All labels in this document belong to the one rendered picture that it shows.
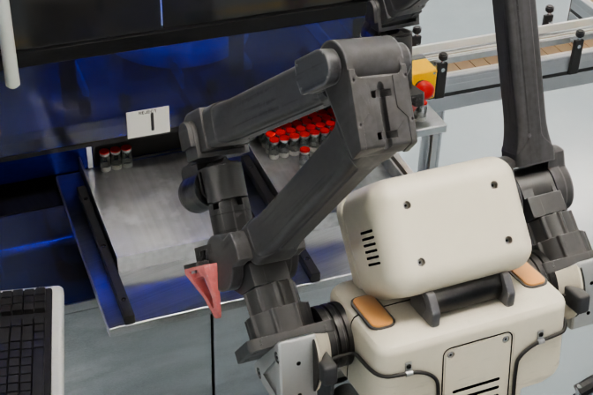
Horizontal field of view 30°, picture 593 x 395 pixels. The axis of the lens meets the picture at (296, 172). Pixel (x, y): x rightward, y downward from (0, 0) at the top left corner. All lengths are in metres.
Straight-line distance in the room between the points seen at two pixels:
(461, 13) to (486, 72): 2.37
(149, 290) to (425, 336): 0.73
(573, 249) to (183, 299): 0.72
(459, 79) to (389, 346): 1.27
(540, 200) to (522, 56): 0.21
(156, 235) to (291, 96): 0.86
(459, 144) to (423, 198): 2.66
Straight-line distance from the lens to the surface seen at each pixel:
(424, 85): 2.34
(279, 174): 2.26
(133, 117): 2.16
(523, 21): 1.58
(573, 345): 3.28
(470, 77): 2.57
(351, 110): 1.17
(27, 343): 1.99
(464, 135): 4.08
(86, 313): 2.43
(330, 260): 2.05
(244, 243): 1.42
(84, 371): 2.54
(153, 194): 2.21
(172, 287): 1.99
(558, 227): 1.60
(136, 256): 2.02
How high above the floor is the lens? 2.18
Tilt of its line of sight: 35 degrees down
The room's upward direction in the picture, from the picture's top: 2 degrees clockwise
